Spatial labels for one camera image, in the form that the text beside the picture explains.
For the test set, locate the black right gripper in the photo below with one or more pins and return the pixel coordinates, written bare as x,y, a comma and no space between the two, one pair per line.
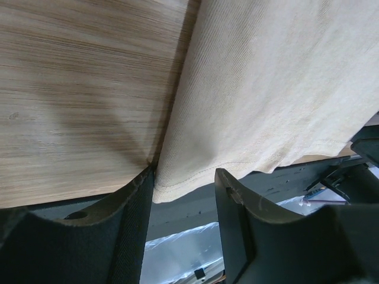
356,183

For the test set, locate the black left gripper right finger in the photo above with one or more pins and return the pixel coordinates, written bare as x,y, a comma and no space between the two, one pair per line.
263,242

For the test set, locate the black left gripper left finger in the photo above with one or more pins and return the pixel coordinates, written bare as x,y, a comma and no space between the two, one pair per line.
102,243

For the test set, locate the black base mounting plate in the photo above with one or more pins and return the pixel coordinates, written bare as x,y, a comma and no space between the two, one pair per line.
284,183

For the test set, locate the aluminium frame rail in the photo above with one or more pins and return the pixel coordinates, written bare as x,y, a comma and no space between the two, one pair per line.
183,242

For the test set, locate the beige t shirt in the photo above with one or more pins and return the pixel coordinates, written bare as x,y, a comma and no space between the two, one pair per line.
265,83

